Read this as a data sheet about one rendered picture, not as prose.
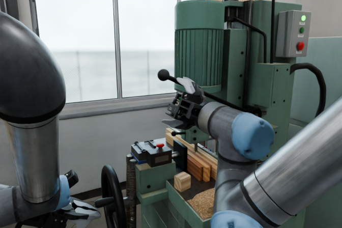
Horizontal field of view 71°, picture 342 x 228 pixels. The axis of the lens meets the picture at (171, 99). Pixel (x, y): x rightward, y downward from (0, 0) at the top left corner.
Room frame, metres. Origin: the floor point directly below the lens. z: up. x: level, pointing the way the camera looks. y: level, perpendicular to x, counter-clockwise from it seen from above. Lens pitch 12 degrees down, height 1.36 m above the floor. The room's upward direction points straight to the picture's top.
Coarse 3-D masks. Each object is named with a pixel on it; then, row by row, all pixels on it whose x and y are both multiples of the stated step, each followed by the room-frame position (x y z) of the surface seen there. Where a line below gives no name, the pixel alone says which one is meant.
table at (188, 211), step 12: (168, 144) 1.08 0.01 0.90; (180, 168) 0.84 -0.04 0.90; (168, 180) 0.76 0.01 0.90; (192, 180) 0.76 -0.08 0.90; (156, 192) 0.73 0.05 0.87; (168, 192) 0.74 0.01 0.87; (180, 192) 0.69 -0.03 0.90; (192, 192) 0.69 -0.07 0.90; (144, 204) 0.70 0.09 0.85; (180, 204) 0.67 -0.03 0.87; (192, 216) 0.60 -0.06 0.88
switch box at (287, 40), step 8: (280, 16) 0.91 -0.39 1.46; (288, 16) 0.88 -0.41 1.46; (296, 16) 0.87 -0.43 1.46; (280, 24) 0.91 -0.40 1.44; (288, 24) 0.88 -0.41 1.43; (296, 24) 0.87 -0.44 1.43; (280, 32) 0.90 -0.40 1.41; (288, 32) 0.87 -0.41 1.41; (296, 32) 0.87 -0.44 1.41; (304, 32) 0.89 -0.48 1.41; (280, 40) 0.90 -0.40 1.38; (288, 40) 0.87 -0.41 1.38; (296, 40) 0.88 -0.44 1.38; (304, 40) 0.90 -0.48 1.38; (280, 48) 0.90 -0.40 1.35; (288, 48) 0.87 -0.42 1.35; (296, 48) 0.88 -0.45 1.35; (304, 48) 0.90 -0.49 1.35; (280, 56) 0.89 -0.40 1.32; (288, 56) 0.87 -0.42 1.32; (296, 56) 0.88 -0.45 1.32; (304, 56) 0.90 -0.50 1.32
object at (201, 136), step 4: (192, 128) 0.85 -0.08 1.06; (196, 128) 0.85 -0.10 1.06; (188, 132) 0.85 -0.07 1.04; (192, 132) 0.85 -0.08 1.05; (196, 132) 0.85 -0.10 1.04; (200, 132) 0.86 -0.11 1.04; (184, 136) 0.88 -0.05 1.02; (188, 136) 0.85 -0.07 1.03; (192, 136) 0.85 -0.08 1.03; (196, 136) 0.85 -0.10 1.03; (200, 136) 0.86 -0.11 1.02; (204, 136) 0.87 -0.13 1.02; (208, 136) 0.88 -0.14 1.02; (188, 140) 0.85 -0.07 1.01; (192, 140) 0.85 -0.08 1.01; (196, 140) 0.85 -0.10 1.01; (200, 140) 0.86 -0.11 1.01; (204, 140) 0.87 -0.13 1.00
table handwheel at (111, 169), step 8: (104, 168) 0.77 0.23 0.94; (112, 168) 0.75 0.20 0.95; (104, 176) 0.83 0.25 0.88; (112, 176) 0.70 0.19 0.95; (104, 184) 0.84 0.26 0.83; (112, 184) 0.68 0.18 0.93; (104, 192) 0.84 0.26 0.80; (112, 192) 0.66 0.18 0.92; (120, 192) 0.66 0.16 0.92; (120, 200) 0.64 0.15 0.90; (128, 200) 0.76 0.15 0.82; (136, 200) 0.77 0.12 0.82; (104, 208) 0.75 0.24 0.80; (112, 208) 0.72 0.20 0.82; (120, 208) 0.63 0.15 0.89; (112, 216) 0.82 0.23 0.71; (120, 216) 0.62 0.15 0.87; (112, 224) 0.78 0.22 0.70; (120, 224) 0.62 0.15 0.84
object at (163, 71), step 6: (162, 72) 0.66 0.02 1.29; (168, 72) 0.67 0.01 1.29; (162, 78) 0.66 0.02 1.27; (168, 78) 0.68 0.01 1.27; (174, 78) 0.69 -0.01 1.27; (180, 84) 0.70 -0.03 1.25; (210, 96) 0.74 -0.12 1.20; (222, 102) 0.77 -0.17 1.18; (228, 102) 0.78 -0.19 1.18; (240, 108) 0.80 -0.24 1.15; (246, 108) 0.83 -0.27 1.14; (252, 108) 0.81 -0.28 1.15; (258, 108) 0.81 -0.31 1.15; (258, 114) 0.81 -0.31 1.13; (264, 114) 0.85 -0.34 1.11
